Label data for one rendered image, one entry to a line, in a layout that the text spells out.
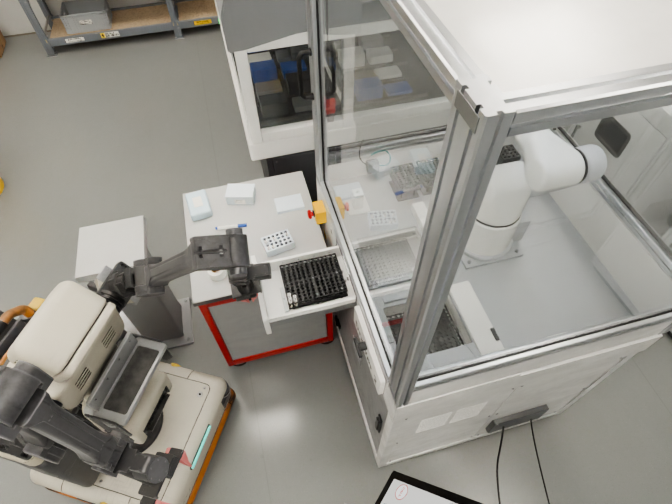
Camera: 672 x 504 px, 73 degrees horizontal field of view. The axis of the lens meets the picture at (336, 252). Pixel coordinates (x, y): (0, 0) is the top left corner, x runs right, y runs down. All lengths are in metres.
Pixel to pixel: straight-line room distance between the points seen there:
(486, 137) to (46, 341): 1.04
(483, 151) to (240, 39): 1.46
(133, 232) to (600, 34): 1.87
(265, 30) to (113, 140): 2.34
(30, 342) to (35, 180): 2.81
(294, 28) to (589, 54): 1.36
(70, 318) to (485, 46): 1.06
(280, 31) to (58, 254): 2.12
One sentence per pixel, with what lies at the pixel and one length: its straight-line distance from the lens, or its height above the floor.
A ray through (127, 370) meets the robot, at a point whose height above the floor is 1.04.
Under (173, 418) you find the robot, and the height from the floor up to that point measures 0.28.
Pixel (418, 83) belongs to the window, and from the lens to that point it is 0.78.
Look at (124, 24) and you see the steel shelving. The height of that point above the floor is 0.14.
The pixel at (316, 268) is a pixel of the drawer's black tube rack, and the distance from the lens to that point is 1.72.
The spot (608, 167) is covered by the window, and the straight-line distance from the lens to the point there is 0.82.
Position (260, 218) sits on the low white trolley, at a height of 0.76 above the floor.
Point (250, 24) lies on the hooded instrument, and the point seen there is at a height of 1.46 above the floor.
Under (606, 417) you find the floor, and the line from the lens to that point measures 2.75.
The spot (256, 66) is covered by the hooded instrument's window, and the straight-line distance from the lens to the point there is 2.03.
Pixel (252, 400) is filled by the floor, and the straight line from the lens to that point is 2.48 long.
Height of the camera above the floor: 2.32
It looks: 54 degrees down
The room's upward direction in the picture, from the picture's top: 1 degrees counter-clockwise
